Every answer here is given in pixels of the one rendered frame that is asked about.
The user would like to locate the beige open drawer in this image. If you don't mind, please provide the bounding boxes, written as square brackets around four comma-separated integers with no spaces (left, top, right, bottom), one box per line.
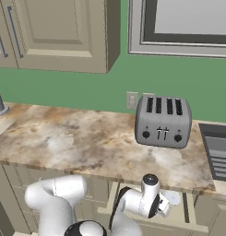
[97,181,211,236]

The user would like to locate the beige base cupboard front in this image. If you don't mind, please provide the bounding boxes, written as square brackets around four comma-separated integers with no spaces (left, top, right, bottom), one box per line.
[1,163,112,236]
[208,195,226,236]

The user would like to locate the wide beige wall cupboard door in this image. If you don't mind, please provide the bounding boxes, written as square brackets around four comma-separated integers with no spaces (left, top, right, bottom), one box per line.
[0,0,122,75]

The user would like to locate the grey bar cupboard handle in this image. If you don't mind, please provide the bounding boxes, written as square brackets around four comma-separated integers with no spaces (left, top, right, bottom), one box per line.
[6,5,25,60]
[0,18,9,59]

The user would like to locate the grey framed window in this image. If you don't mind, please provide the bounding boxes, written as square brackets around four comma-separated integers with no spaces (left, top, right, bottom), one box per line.
[127,0,226,59]

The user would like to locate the dark grey sink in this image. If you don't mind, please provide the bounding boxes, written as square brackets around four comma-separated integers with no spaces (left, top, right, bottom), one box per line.
[198,122,226,183]

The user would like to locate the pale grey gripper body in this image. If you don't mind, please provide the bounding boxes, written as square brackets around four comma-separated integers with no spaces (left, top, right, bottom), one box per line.
[161,190,183,207]

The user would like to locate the grey four-slot toaster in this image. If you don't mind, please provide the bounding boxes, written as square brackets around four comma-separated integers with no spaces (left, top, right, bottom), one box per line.
[134,94,193,150]

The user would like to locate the narrow beige wall cupboard door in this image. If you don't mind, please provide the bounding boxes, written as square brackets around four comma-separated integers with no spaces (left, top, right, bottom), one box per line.
[0,0,19,70]

